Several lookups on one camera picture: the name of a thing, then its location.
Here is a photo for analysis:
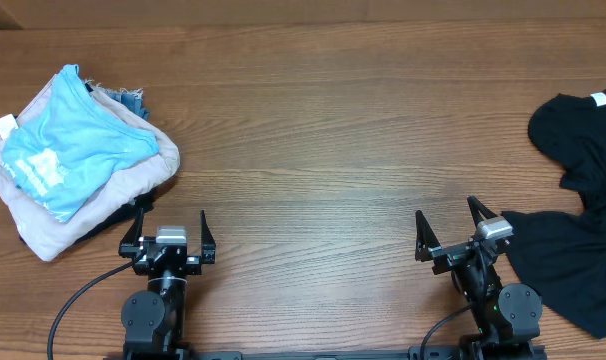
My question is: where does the beige folded garment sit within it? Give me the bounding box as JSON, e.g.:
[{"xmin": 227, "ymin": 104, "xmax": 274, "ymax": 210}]
[{"xmin": 0, "ymin": 89, "xmax": 180, "ymax": 262}]

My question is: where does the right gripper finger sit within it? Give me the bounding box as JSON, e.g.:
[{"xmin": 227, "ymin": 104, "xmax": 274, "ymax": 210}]
[
  {"xmin": 415, "ymin": 210, "xmax": 441, "ymax": 251},
  {"xmin": 467, "ymin": 196, "xmax": 497, "ymax": 226}
]

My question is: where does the dark garment under pile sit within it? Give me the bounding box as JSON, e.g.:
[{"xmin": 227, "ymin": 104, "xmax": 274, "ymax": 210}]
[{"xmin": 13, "ymin": 189, "xmax": 156, "ymax": 251}]

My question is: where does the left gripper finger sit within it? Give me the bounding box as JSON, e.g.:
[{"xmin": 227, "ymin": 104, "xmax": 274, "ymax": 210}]
[
  {"xmin": 200, "ymin": 210, "xmax": 216, "ymax": 247},
  {"xmin": 120, "ymin": 208, "xmax": 144, "ymax": 245}
]

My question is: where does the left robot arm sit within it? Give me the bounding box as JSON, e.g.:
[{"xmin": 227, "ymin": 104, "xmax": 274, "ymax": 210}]
[{"xmin": 119, "ymin": 212, "xmax": 216, "ymax": 359}]

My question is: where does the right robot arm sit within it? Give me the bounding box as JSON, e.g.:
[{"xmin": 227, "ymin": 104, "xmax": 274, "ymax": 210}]
[{"xmin": 408, "ymin": 196, "xmax": 547, "ymax": 360}]

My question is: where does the black t-shirt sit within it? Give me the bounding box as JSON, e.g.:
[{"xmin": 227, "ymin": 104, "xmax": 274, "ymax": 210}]
[{"xmin": 503, "ymin": 89, "xmax": 606, "ymax": 339}]

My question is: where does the blue denim garment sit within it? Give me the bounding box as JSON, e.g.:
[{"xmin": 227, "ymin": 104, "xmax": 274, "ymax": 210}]
[{"xmin": 85, "ymin": 79, "xmax": 150, "ymax": 121}]

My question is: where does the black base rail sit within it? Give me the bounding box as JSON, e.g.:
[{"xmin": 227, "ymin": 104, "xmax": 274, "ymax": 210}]
[{"xmin": 102, "ymin": 344, "xmax": 548, "ymax": 360}]

